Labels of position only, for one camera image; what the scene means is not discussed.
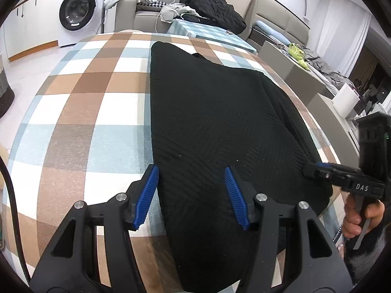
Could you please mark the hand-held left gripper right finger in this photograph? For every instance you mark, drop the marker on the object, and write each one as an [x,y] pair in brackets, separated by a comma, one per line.
[236,198]

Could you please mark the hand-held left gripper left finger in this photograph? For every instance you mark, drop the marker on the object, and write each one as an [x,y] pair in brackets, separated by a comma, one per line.
[146,198]

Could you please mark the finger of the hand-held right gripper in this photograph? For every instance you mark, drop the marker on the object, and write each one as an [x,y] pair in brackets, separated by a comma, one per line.
[317,171]

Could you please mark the black knit sweater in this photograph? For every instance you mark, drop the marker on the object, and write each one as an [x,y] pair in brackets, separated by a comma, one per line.
[213,113]

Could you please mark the person's right forearm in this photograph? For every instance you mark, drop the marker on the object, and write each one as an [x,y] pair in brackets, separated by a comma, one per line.
[375,250]

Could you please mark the person's right hand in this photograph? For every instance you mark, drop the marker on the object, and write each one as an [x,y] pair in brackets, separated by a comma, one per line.
[351,222]

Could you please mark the large grey cabinet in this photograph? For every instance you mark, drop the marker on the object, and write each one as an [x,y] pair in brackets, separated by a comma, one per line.
[330,119]

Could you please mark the white box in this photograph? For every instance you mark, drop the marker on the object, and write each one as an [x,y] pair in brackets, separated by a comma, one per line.
[345,100]

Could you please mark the dark cluttered shelf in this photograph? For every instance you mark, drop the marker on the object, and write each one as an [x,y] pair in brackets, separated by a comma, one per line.
[374,88]

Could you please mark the grey bedding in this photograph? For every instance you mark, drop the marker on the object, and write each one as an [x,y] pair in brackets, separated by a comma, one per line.
[326,70]

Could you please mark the brown blue checked tablecloth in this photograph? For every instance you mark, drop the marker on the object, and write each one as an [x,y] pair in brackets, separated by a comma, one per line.
[76,113]

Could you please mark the small grey cabinet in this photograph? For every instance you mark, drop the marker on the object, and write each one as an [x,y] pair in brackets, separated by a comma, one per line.
[281,64]

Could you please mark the white curtain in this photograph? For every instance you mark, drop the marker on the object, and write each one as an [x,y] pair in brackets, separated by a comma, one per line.
[342,36]

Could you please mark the yellow-green cloth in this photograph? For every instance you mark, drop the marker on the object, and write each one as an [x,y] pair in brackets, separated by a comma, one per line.
[297,55]

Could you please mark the light blue pillow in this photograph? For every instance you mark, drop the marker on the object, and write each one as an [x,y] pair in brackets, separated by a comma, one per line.
[270,30]

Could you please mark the beige padded headboard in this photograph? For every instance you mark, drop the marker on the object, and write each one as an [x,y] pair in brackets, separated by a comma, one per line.
[284,18]

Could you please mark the teal checked cloth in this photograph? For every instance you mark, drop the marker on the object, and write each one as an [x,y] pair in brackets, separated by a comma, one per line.
[207,33]

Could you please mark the grey sofa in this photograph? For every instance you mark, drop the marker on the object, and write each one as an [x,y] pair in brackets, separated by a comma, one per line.
[143,21]

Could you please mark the pale crumpled garment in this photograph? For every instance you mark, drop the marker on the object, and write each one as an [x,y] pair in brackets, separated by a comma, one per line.
[172,12]

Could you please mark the black quilted jacket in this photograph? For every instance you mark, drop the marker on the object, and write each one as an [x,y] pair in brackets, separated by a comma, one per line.
[213,9]

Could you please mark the black white patterned cushion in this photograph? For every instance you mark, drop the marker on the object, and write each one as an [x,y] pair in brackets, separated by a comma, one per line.
[151,6]

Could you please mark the white washing machine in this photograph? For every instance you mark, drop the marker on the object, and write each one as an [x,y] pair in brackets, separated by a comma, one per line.
[79,9]

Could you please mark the white kitchen counter cabinet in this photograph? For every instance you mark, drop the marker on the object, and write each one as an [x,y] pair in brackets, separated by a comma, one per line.
[27,21]

